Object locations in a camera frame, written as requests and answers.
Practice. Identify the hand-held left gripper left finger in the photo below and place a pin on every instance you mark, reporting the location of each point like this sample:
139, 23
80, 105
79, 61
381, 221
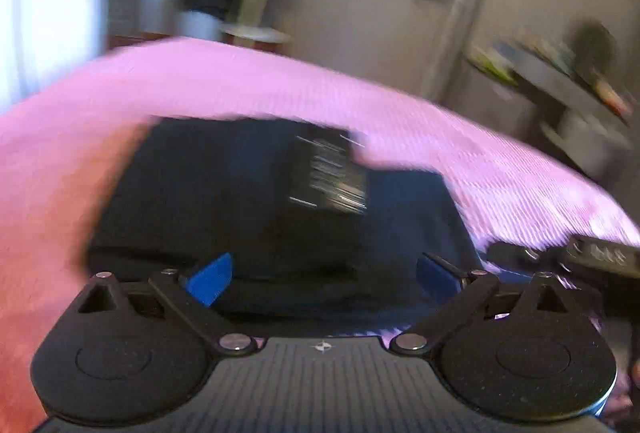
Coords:
212, 280

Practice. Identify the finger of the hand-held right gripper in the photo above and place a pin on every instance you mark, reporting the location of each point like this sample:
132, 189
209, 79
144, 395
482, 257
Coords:
520, 255

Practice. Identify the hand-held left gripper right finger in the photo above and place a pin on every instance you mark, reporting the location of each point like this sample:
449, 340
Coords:
440, 280

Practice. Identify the black pants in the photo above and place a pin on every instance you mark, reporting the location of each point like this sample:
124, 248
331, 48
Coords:
240, 193

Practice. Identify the pink striped blanket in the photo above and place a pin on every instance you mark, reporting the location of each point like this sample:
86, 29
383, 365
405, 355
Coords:
75, 153

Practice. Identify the oval mirror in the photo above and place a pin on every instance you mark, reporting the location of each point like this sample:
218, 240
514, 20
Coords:
596, 50

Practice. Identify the white tower air conditioner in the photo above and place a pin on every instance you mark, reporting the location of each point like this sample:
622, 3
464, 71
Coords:
456, 38

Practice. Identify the white laundry basket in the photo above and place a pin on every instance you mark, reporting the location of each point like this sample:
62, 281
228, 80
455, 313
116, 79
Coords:
200, 25

